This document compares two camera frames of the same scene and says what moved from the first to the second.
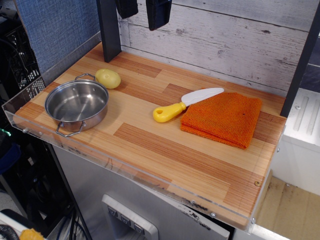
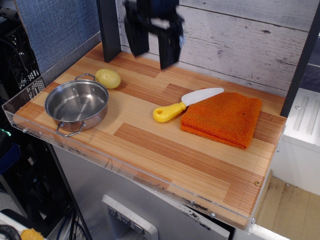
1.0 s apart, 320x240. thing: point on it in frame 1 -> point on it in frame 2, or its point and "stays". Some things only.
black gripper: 159,12 -> 136,22
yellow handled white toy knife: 165,113 stays
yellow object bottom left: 31,234 stays
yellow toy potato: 110,79 stays
